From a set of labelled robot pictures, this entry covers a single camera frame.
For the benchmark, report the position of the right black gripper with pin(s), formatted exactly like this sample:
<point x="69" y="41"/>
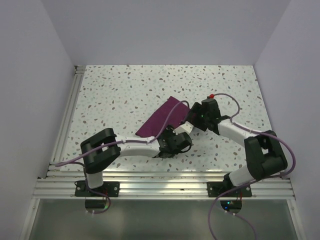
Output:
<point x="197" y="109"/>

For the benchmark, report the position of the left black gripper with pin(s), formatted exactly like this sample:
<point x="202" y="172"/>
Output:
<point x="168" y="131"/>

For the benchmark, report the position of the purple cloth mat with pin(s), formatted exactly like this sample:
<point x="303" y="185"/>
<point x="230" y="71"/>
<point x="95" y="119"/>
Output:
<point x="155" y="122"/>

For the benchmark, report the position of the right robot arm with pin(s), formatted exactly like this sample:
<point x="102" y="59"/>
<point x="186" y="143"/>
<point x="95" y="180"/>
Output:
<point x="263" y="152"/>

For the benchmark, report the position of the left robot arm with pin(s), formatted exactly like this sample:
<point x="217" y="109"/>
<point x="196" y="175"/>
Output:
<point x="103" y="148"/>

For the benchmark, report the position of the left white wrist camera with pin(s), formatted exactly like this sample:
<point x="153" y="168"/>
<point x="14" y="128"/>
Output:
<point x="186" y="127"/>

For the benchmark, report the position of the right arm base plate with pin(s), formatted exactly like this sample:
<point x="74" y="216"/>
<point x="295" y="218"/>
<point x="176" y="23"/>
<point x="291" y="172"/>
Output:
<point x="217" y="188"/>

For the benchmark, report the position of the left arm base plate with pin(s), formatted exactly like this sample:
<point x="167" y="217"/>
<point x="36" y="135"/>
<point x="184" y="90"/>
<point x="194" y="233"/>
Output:
<point x="109" y="188"/>

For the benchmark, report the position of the aluminium frame rails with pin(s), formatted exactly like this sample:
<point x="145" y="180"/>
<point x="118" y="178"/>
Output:
<point x="158" y="199"/>

